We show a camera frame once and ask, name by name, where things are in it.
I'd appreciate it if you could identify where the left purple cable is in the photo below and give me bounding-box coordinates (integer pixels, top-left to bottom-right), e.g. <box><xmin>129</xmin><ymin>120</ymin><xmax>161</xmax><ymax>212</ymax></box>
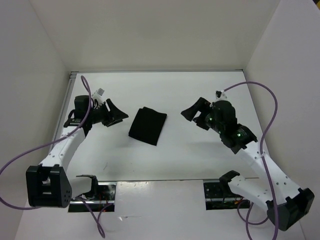
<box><xmin>0</xmin><ymin>74</ymin><xmax>113</xmax><ymax>239</ymax></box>

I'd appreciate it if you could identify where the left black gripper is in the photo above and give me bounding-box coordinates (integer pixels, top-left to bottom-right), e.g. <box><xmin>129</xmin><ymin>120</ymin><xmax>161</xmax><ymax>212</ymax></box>
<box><xmin>87</xmin><ymin>98</ymin><xmax>129</xmax><ymax>127</ymax></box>

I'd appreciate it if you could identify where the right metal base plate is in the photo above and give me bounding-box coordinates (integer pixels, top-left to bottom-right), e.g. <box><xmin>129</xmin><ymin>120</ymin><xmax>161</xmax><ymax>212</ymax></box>
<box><xmin>203</xmin><ymin>180</ymin><xmax>250</xmax><ymax>211</ymax></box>

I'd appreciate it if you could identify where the purple cable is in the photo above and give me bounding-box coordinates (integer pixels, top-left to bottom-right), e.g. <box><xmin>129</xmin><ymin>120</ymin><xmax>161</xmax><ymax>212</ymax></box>
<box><xmin>222</xmin><ymin>81</ymin><xmax>279</xmax><ymax>240</ymax></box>
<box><xmin>0</xmin><ymin>74</ymin><xmax>113</xmax><ymax>239</ymax></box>

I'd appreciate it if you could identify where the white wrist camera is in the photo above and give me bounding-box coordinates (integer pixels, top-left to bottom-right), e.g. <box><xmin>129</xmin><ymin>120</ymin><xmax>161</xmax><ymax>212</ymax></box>
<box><xmin>215</xmin><ymin>90</ymin><xmax>228</xmax><ymax>102</ymax></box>
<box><xmin>91</xmin><ymin>88</ymin><xmax>105</xmax><ymax>105</ymax></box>

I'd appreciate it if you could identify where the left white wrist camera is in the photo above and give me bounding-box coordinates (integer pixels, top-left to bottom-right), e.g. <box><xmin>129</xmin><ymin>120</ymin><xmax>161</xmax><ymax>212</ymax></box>
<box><xmin>91</xmin><ymin>88</ymin><xmax>105</xmax><ymax>105</ymax></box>

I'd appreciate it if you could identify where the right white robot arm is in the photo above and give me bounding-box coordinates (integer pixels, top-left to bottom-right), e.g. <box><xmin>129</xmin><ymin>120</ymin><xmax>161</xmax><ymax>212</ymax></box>
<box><xmin>181</xmin><ymin>97</ymin><xmax>315</xmax><ymax>231</ymax></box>

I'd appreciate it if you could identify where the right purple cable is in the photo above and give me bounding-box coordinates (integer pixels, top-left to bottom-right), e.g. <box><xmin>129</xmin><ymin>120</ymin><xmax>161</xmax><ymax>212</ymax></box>
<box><xmin>222</xmin><ymin>81</ymin><xmax>279</xmax><ymax>240</ymax></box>

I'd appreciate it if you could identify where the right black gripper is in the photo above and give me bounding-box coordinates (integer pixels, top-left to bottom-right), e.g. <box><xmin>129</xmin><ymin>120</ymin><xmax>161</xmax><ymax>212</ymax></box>
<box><xmin>181</xmin><ymin>96</ymin><xmax>224</xmax><ymax>134</ymax></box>

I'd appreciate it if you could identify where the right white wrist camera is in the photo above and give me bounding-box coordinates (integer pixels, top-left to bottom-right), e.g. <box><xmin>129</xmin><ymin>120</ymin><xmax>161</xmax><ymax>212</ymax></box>
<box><xmin>215</xmin><ymin>90</ymin><xmax>228</xmax><ymax>102</ymax></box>

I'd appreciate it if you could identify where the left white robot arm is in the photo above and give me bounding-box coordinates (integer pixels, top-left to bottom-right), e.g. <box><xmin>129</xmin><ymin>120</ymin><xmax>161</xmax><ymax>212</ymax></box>
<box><xmin>26</xmin><ymin>93</ymin><xmax>128</xmax><ymax>208</ymax></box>

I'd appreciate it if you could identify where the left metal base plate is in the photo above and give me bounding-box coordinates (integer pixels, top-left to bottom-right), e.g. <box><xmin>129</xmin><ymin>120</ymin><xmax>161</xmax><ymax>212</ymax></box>
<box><xmin>68</xmin><ymin>182</ymin><xmax>117</xmax><ymax>213</ymax></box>

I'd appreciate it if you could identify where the metal base plate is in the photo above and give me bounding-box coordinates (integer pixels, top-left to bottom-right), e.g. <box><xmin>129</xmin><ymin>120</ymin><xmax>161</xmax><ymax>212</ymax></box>
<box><xmin>203</xmin><ymin>180</ymin><xmax>250</xmax><ymax>211</ymax></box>
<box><xmin>68</xmin><ymin>182</ymin><xmax>117</xmax><ymax>213</ymax></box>

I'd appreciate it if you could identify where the black skirt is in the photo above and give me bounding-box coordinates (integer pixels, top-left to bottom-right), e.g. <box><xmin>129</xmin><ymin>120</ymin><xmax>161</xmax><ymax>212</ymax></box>
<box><xmin>128</xmin><ymin>106</ymin><xmax>167</xmax><ymax>146</ymax></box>

